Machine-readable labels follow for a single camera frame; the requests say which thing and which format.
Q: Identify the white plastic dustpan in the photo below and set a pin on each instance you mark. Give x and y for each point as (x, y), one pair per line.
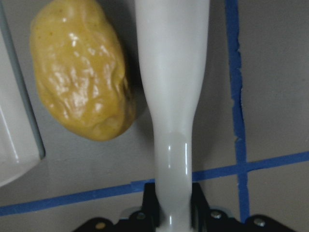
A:
(21, 146)

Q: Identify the white brush black bristles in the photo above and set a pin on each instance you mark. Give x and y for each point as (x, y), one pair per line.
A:
(172, 48)

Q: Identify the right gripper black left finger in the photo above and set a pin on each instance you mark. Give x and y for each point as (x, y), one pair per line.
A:
(150, 205)

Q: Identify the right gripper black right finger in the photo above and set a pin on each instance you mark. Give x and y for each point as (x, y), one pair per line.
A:
(200, 209)

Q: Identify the yellow brown potato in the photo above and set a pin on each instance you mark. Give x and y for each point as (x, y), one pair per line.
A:
(80, 69)

